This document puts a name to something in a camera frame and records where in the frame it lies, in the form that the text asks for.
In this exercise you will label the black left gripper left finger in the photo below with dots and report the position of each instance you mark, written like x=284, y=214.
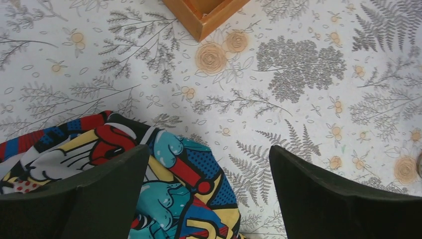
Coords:
x=98, y=203

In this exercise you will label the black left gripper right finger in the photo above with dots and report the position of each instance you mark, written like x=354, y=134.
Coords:
x=318, y=204

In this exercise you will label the orange compartment tray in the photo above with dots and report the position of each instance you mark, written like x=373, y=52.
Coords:
x=201, y=17

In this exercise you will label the colourful comic print cloth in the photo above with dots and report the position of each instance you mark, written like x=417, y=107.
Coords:
x=185, y=194

